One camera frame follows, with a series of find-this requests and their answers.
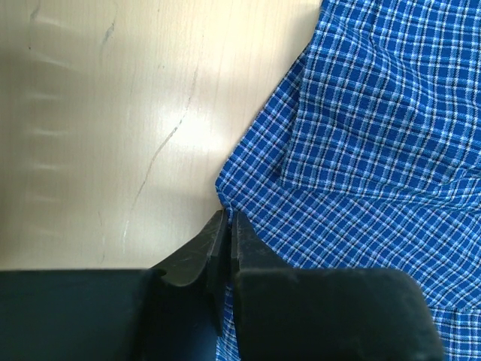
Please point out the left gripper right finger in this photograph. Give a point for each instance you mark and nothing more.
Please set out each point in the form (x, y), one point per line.
(286, 313)

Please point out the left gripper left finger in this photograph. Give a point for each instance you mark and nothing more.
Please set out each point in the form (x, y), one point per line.
(172, 311)

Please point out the blue checkered long sleeve shirt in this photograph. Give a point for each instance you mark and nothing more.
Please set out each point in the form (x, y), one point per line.
(367, 154)

